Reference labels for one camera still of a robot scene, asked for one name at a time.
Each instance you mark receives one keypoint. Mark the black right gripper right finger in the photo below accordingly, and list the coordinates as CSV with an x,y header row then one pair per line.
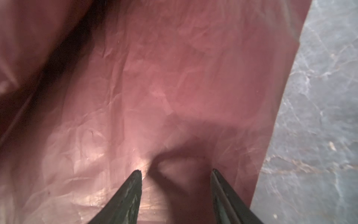
x,y
227,205

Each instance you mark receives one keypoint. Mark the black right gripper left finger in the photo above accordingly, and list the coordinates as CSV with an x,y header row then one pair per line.
x,y
123,207

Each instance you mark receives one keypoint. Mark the dark red wrapping paper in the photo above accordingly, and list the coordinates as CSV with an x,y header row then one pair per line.
x,y
94,90

